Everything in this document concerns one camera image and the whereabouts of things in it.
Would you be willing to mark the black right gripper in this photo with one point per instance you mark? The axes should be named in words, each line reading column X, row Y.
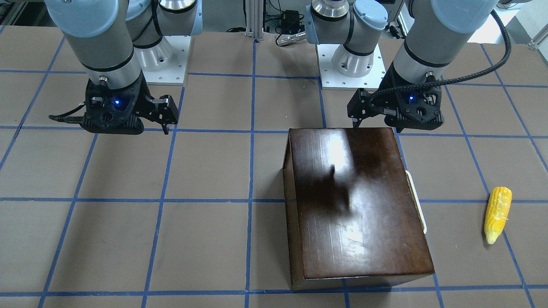
column 145, row 104

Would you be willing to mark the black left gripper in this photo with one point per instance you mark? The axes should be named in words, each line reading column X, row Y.
column 388, row 97

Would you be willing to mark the white drawer handle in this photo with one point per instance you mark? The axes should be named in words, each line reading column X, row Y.
column 416, row 201

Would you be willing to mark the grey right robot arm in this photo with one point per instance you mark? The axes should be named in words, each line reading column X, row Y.
column 117, row 42

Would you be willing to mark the dark wooden drawer box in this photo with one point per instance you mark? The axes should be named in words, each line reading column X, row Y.
column 350, row 213

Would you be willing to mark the yellow corn cob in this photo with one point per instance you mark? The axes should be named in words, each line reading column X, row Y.
column 496, row 214

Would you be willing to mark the silver flashlight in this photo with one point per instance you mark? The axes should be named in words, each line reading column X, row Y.
column 291, row 39

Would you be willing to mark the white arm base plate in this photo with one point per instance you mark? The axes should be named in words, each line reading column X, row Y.
column 340, row 70
column 166, row 63

